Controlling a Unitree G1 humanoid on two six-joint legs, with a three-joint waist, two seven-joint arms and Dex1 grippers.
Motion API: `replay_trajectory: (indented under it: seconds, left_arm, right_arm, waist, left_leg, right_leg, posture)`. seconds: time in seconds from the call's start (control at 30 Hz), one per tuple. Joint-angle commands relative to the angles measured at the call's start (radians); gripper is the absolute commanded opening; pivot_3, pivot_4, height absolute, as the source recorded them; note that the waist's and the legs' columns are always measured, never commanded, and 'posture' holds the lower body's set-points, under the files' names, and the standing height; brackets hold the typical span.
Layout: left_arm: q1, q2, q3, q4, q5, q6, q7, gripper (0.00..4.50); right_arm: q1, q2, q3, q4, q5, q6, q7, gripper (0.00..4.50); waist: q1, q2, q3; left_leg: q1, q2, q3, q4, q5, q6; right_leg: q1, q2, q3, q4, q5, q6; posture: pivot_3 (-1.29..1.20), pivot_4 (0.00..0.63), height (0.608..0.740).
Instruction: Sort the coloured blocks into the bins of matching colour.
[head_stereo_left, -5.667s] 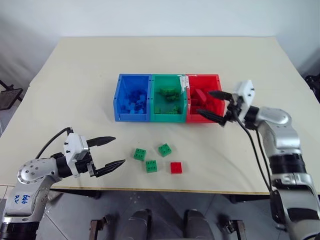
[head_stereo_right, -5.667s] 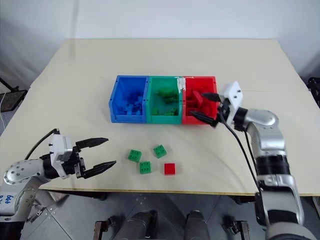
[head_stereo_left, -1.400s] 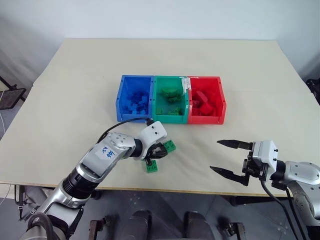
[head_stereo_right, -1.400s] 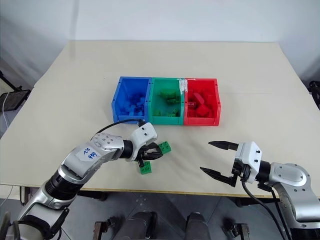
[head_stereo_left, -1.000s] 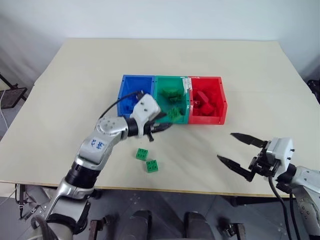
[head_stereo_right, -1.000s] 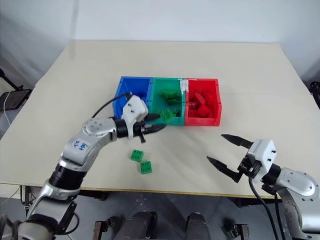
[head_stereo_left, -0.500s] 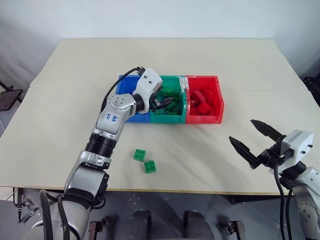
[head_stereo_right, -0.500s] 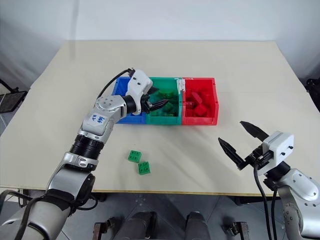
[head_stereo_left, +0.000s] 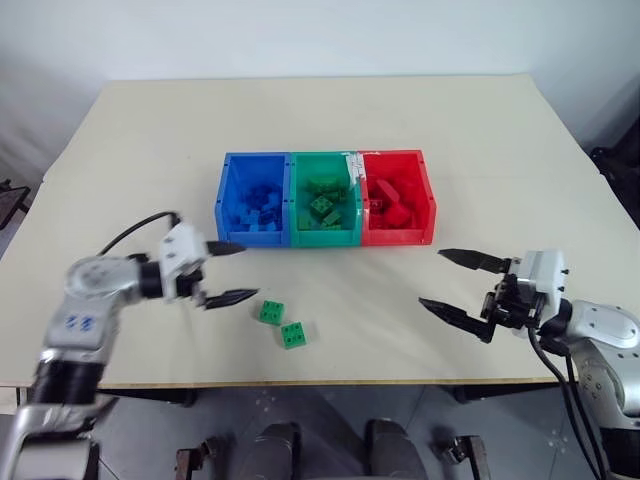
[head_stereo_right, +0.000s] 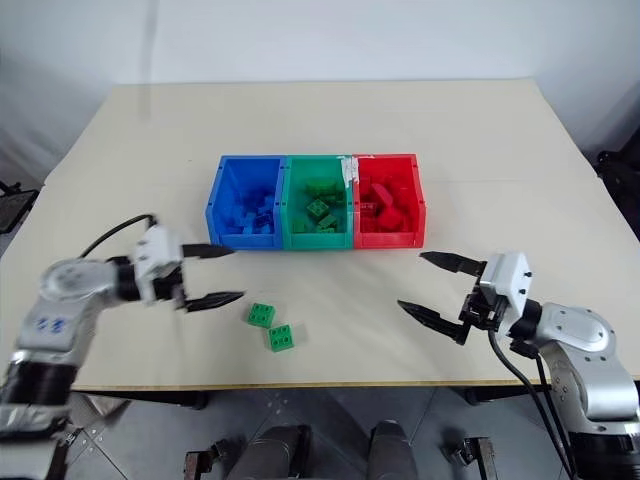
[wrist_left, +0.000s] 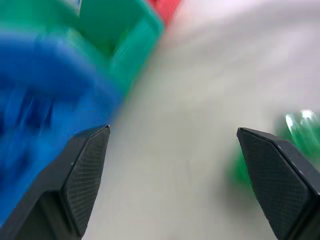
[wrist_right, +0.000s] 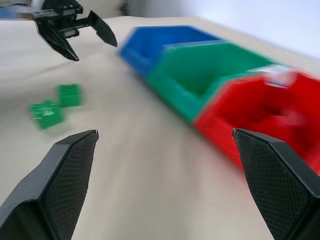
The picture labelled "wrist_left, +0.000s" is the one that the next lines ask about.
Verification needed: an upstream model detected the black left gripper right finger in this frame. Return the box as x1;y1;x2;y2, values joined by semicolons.
236;127;320;240

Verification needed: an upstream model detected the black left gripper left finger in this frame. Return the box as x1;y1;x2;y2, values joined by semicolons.
0;124;111;240

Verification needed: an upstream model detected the blue plastic bin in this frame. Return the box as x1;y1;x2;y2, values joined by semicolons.
0;29;126;221

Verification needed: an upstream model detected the red plastic bin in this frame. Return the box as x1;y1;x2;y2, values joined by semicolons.
147;0;186;28

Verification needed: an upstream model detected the green plastic bin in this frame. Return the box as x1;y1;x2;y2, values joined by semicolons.
0;0;166;95

